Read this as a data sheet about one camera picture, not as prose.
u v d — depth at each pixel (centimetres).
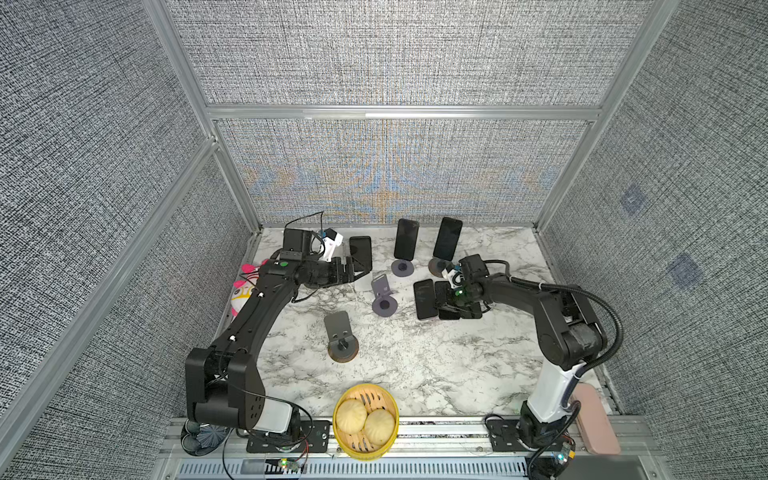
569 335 50
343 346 87
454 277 90
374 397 78
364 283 92
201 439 72
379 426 69
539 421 63
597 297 49
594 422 74
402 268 106
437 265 106
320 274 69
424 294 97
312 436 73
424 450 73
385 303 97
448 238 100
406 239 98
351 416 71
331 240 75
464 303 84
